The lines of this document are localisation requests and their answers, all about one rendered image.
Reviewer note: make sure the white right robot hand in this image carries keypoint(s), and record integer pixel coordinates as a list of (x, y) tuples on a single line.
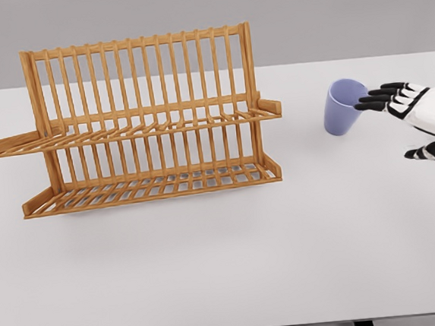
[(432, 111)]

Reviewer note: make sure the lavender plastic cup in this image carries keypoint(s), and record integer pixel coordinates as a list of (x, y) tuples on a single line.
[(340, 112)]

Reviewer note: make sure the wooden two-tier dish rack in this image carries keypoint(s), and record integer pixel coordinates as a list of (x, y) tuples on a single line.
[(138, 124)]

